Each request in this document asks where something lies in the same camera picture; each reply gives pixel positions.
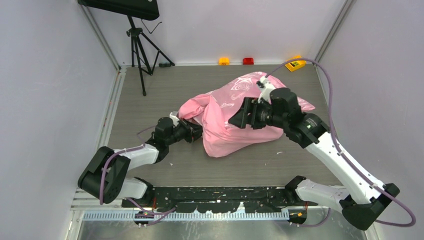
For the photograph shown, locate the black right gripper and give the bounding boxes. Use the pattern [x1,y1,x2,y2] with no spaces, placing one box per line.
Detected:
[228,96,287,130]

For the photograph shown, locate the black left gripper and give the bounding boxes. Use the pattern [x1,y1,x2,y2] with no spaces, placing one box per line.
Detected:
[165,117,210,146]

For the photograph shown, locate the pink floral pillowcase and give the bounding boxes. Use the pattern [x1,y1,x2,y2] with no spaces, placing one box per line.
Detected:
[178,71,316,159]

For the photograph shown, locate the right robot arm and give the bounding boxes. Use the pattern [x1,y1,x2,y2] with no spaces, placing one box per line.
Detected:
[229,87,400,231]

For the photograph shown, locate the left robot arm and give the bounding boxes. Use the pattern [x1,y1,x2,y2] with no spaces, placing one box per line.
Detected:
[77,117,203,207]

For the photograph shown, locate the red toy block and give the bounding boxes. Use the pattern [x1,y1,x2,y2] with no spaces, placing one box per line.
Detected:
[242,57,255,65]

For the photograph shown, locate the orange toy block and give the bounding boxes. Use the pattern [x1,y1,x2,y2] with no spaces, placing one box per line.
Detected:
[218,57,230,66]

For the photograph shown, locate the yellow toy bin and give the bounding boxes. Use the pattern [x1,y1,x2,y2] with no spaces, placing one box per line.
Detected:
[284,60,307,72]

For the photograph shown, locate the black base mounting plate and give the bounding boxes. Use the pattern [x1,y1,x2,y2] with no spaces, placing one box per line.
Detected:
[133,186,306,214]

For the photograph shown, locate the small black adapter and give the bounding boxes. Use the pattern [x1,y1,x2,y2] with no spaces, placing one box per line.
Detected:
[158,62,173,68]

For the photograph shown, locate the black light panel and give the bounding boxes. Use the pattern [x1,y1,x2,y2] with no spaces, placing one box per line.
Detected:
[77,0,160,21]

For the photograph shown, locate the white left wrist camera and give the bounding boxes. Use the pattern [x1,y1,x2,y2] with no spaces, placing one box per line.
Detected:
[169,111,180,126]

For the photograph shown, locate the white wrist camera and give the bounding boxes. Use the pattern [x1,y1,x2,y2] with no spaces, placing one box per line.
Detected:
[256,76,276,103]
[169,111,180,126]

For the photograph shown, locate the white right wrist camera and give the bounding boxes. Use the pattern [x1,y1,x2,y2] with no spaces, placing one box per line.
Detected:
[256,76,276,103]

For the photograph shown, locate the black camera tripod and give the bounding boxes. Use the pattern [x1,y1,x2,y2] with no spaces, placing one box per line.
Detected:
[126,16,176,96]

